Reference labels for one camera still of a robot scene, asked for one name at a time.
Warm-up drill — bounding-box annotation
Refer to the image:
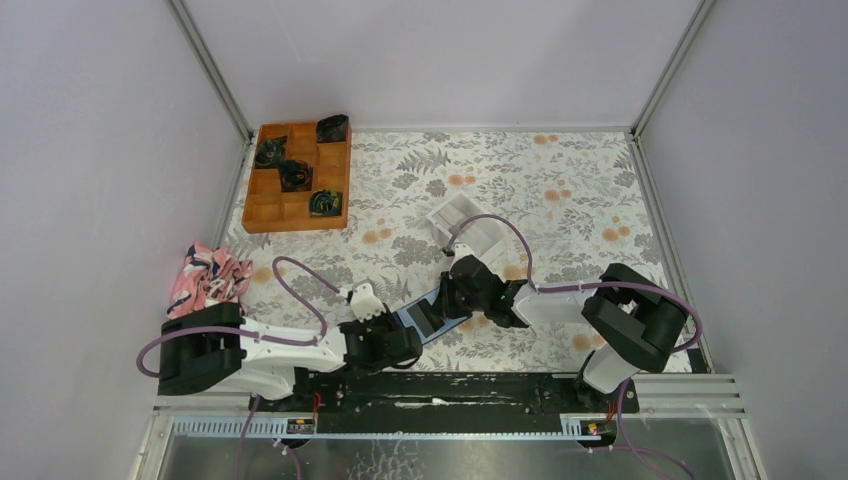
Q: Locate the dark rolled cloth top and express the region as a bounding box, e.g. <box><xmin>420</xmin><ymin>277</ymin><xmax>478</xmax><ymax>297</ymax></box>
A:
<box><xmin>315</xmin><ymin>114</ymin><xmax>349</xmax><ymax>144</ymax></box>

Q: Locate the blue leather card holder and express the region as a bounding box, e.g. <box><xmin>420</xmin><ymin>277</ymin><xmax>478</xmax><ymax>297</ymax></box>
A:
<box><xmin>393</xmin><ymin>289</ymin><xmax>472</xmax><ymax>345</ymax></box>

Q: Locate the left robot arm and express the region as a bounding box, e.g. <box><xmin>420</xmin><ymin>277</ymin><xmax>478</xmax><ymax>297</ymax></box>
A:
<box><xmin>157</xmin><ymin>303</ymin><xmax>423</xmax><ymax>411</ymax></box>

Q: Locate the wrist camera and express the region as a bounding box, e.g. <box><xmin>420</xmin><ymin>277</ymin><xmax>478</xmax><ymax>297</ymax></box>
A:
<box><xmin>442</xmin><ymin>243</ymin><xmax>475</xmax><ymax>261</ymax></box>
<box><xmin>347</xmin><ymin>281</ymin><xmax>388</xmax><ymax>321</ymax></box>

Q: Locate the black credit card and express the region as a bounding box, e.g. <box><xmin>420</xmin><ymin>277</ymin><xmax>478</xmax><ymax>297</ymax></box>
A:
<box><xmin>407</xmin><ymin>300</ymin><xmax>444</xmax><ymax>337</ymax></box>

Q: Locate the wooden compartment tray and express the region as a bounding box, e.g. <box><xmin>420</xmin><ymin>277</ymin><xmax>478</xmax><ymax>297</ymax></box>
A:
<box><xmin>242</xmin><ymin>114</ymin><xmax>352</xmax><ymax>234</ymax></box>

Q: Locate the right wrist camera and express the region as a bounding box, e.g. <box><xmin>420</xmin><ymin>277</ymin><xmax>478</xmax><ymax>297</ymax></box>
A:
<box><xmin>442</xmin><ymin>243</ymin><xmax>475</xmax><ymax>261</ymax></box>

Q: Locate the stack of cards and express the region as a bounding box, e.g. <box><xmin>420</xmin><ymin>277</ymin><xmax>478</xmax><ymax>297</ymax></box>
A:
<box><xmin>430</xmin><ymin>197</ymin><xmax>483</xmax><ymax>235</ymax></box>

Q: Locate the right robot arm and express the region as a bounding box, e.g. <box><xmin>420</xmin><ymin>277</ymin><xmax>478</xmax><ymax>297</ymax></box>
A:
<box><xmin>434</xmin><ymin>255</ymin><xmax>691</xmax><ymax>412</ymax></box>

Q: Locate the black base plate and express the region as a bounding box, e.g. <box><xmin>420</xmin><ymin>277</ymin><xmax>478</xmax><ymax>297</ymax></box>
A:
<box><xmin>258</xmin><ymin>369</ymin><xmax>639</xmax><ymax>435</ymax></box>

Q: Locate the dark rolled cloth left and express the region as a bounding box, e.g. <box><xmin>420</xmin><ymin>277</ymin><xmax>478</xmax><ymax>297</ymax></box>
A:
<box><xmin>254</xmin><ymin>136</ymin><xmax>288</xmax><ymax>169</ymax></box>

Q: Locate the white plastic card box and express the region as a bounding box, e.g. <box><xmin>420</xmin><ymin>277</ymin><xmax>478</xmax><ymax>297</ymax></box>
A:
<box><xmin>423</xmin><ymin>192</ymin><xmax>511</xmax><ymax>263</ymax></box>

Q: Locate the floral tablecloth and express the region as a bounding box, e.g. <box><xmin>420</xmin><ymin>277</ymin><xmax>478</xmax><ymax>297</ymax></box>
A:
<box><xmin>188</xmin><ymin>130</ymin><xmax>684</xmax><ymax>374</ymax></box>

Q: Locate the pink patterned cloth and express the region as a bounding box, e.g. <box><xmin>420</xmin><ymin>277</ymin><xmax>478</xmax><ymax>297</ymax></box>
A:
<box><xmin>166</xmin><ymin>242</ymin><xmax>253</xmax><ymax>319</ymax></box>

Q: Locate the dark rolled cloth middle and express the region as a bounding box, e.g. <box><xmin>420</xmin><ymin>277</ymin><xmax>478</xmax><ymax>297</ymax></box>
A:
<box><xmin>277</xmin><ymin>159</ymin><xmax>313</xmax><ymax>193</ymax></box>

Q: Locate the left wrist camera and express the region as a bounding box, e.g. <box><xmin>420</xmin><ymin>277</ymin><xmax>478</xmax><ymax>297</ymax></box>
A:
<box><xmin>347</xmin><ymin>281</ymin><xmax>388</xmax><ymax>321</ymax></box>

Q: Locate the dark rolled cloth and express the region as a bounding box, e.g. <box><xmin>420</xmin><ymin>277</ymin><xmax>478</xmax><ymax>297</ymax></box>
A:
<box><xmin>308</xmin><ymin>189</ymin><xmax>344</xmax><ymax>218</ymax></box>
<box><xmin>277</xmin><ymin>159</ymin><xmax>313</xmax><ymax>193</ymax></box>
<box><xmin>315</xmin><ymin>114</ymin><xmax>349</xmax><ymax>144</ymax></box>
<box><xmin>254</xmin><ymin>136</ymin><xmax>288</xmax><ymax>169</ymax></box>

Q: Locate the dark rolled cloth bottom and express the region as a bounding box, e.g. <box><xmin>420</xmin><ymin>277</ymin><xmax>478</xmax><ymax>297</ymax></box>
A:
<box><xmin>308</xmin><ymin>189</ymin><xmax>344</xmax><ymax>218</ymax></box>

